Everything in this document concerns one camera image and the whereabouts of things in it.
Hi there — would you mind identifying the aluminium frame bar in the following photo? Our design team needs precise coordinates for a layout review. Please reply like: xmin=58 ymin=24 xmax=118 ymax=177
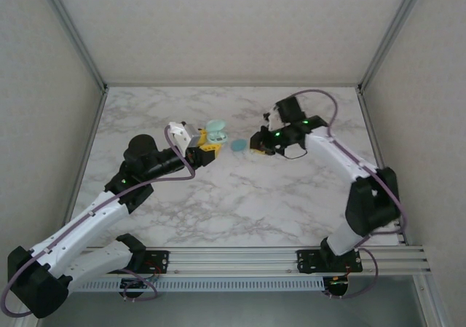
xmin=10 ymin=88 xmax=109 ymax=327
xmin=355 ymin=88 xmax=449 ymax=327
xmin=104 ymin=82 xmax=361 ymax=89

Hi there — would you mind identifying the pale oval earbud charging case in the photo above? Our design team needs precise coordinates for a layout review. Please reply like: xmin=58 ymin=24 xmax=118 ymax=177
xmin=204 ymin=118 xmax=229 ymax=145

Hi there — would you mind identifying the long purple arm cable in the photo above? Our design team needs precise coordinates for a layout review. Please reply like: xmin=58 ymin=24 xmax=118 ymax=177
xmin=289 ymin=89 xmax=407 ymax=250
xmin=1 ymin=125 xmax=197 ymax=319

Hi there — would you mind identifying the long purple right arm cable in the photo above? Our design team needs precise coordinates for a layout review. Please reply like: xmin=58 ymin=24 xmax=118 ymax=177
xmin=289 ymin=89 xmax=407 ymax=250

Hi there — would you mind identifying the grey slotted cable duct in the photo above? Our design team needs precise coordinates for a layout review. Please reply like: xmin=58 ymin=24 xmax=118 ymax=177
xmin=68 ymin=276 xmax=326 ymax=293

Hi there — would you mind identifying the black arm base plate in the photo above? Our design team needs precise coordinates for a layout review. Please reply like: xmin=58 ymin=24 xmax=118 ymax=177
xmin=101 ymin=249 xmax=170 ymax=275
xmin=296 ymin=248 xmax=364 ymax=274

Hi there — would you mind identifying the aluminium frame post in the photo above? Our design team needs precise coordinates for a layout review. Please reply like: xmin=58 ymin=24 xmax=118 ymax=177
xmin=34 ymin=0 xmax=108 ymax=91
xmin=357 ymin=0 xmax=433 ymax=92

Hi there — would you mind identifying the long purple left arm cable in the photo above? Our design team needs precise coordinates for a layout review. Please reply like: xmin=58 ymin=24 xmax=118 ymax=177
xmin=1 ymin=125 xmax=197 ymax=319

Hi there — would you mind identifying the aluminium mounting rail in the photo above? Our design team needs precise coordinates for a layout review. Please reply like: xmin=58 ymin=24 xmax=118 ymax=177
xmin=72 ymin=245 xmax=433 ymax=277

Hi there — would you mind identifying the thin black right gripper cable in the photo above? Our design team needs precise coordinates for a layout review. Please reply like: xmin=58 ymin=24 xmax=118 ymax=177
xmin=280 ymin=143 xmax=309 ymax=161

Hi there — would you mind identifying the short purple cable loop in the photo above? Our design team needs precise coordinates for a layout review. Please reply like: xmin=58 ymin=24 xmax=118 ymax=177
xmin=320 ymin=248 xmax=379 ymax=301
xmin=118 ymin=264 xmax=158 ymax=302

